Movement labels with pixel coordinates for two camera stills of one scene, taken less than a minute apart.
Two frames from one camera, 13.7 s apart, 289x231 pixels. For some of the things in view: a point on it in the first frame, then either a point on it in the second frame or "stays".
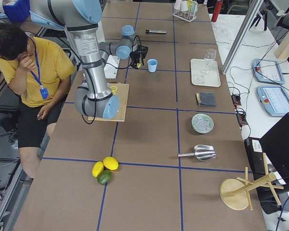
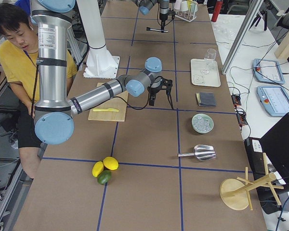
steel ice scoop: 202,152 stays
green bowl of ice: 202,123 stays
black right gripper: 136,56 to 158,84
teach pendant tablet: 268,71 stays
